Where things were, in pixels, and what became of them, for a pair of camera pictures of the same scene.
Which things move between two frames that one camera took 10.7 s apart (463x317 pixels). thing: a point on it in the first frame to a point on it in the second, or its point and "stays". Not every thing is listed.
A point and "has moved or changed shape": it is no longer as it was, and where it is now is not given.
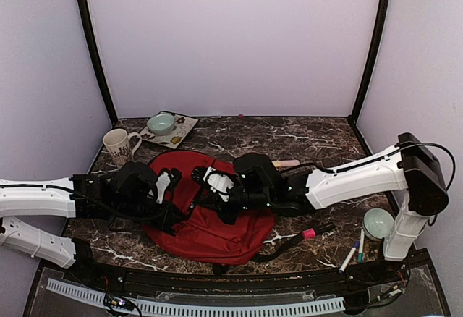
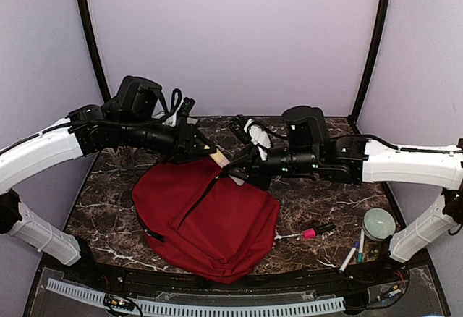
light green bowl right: (377, 222) stays
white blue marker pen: (347, 260) stays
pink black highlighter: (312, 232) stays
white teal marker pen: (360, 259) stays
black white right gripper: (215, 196) to (257, 176)
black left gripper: (164, 221) to (185, 146)
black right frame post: (385, 4) stays
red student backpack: (201, 234) has moved or changed shape
